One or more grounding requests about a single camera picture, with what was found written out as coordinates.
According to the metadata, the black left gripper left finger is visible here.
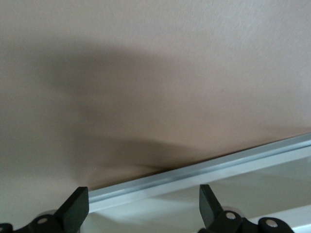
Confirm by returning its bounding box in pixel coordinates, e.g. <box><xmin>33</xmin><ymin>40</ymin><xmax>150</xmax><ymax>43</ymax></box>
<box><xmin>0</xmin><ymin>186</ymin><xmax>89</xmax><ymax>233</ymax></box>

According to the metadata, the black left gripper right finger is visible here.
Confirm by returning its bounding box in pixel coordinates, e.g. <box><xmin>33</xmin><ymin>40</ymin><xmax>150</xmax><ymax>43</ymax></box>
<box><xmin>198</xmin><ymin>183</ymin><xmax>292</xmax><ymax>233</ymax></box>

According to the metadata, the aluminium table edge rail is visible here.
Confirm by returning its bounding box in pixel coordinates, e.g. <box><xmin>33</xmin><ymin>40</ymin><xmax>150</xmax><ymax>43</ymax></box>
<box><xmin>87</xmin><ymin>132</ymin><xmax>311</xmax><ymax>215</ymax></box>

